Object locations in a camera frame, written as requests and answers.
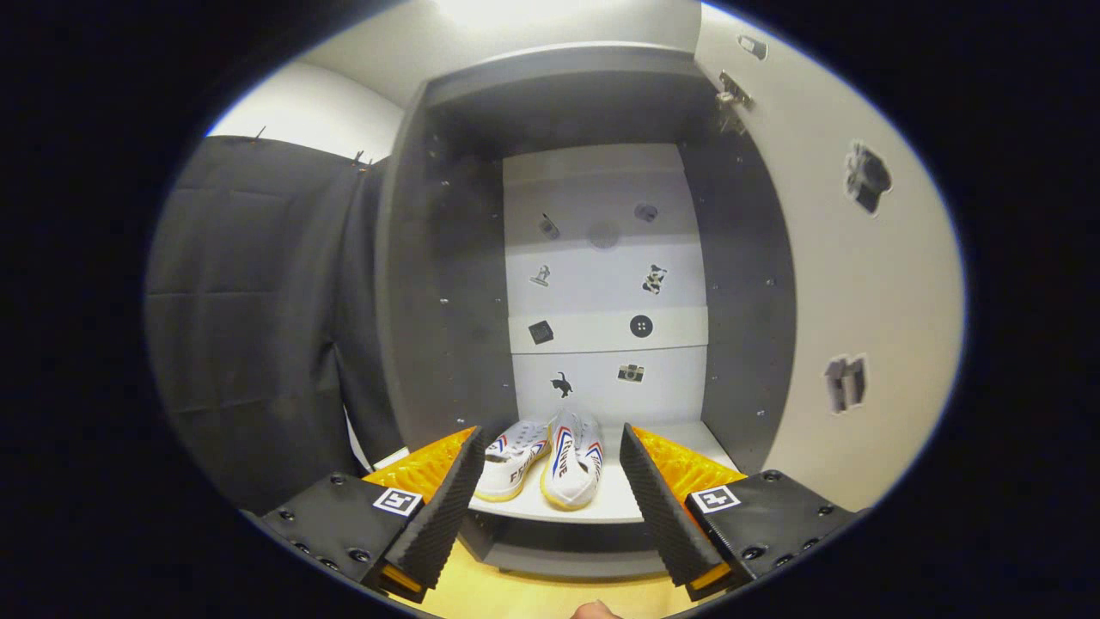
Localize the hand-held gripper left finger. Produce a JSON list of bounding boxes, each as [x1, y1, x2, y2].
[[258, 426, 486, 603]]

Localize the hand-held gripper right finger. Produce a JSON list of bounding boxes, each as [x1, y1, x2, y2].
[[619, 422, 860, 603]]

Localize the white canvas shoe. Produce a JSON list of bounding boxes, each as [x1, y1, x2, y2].
[[473, 419, 553, 503], [540, 408, 605, 512]]

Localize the dark grey shoe cabinet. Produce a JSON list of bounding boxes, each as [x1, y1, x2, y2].
[[374, 43, 800, 581]]

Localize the metal door hinge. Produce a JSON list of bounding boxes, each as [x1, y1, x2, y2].
[[716, 70, 755, 134]]

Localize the black backdrop cloth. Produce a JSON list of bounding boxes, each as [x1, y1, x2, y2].
[[144, 133, 405, 517]]

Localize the large ceiling light panel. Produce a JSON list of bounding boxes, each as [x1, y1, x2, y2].
[[434, 0, 602, 31]]

